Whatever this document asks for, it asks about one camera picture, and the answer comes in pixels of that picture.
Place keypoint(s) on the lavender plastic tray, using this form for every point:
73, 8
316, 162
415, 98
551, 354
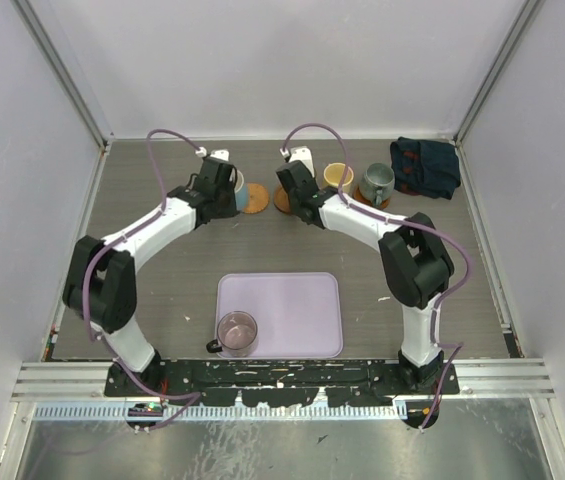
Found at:
298, 314

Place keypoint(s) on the woven rattan coaster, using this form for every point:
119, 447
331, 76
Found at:
258, 198

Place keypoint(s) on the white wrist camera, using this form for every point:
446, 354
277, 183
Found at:
300, 154
218, 154

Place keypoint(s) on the dark teal crumpled cloth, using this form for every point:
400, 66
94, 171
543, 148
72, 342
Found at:
425, 168

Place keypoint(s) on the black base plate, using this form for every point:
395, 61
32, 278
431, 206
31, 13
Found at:
348, 382

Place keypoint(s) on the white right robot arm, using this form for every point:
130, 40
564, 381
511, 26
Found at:
415, 262

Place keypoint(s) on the purple glass mug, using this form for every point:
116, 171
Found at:
236, 335

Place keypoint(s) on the grey green ceramic mug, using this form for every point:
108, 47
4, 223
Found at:
377, 184

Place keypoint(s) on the brown wooden coaster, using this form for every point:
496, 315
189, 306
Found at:
281, 200
362, 202

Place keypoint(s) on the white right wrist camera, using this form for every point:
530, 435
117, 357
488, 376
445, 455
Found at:
300, 154

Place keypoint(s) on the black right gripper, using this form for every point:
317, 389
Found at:
310, 176

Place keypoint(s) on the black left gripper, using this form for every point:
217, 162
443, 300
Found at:
230, 210

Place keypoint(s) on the white slotted cable duct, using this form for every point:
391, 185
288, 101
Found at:
148, 412

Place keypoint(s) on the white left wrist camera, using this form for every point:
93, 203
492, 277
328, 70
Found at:
218, 154

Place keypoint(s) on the white mug blue handle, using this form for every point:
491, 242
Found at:
241, 192

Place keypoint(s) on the aluminium frame rail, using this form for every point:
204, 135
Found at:
47, 32

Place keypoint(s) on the cream mug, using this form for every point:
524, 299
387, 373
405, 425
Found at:
338, 174

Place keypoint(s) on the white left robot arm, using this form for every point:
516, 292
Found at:
101, 283

